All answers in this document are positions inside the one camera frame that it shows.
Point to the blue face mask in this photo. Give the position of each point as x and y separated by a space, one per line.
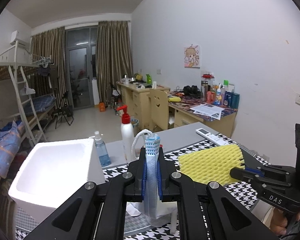
152 144

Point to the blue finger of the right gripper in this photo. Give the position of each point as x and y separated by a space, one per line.
238 174
250 172

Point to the white air conditioner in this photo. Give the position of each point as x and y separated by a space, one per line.
16 37

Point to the white styrofoam box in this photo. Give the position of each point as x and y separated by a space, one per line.
52 172

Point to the right brown curtain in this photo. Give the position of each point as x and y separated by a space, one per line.
113 55

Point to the orange container on floor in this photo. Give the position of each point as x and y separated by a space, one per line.
102 107

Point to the green bottle on desk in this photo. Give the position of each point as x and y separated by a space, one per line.
149 78

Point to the white lotion pump bottle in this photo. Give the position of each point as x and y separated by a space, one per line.
127 133

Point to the yellow foam net sleeve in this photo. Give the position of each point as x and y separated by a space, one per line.
213 164

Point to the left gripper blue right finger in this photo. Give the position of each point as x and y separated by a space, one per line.
159 180

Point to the white remote control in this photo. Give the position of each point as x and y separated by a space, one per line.
218 141

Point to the white metal bunk bed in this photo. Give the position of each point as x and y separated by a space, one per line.
17 65

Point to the printed paper sheets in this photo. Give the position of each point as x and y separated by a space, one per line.
209 110

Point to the black shoes on desk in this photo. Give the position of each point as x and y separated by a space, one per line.
192 91

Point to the white tissue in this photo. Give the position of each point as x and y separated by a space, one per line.
157 215

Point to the brown curtain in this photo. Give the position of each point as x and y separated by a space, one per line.
113 55
50 45

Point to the anime girl poster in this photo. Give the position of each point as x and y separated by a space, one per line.
192 56

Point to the person's right hand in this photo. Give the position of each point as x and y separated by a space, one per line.
279 225

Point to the blue plaid quilt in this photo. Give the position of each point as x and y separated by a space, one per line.
10 141

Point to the wooden desk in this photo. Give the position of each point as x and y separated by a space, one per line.
138 103

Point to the blue spray bottle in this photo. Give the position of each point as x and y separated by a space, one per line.
101 150

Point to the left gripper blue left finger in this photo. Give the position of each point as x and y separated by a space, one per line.
144 179

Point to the left brown curtain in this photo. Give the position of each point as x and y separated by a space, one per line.
50 45

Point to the glass balcony door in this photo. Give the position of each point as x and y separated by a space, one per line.
80 51

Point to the black folding chair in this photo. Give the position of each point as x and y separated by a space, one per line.
64 111

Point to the wooden smiley chair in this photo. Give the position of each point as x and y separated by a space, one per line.
159 109

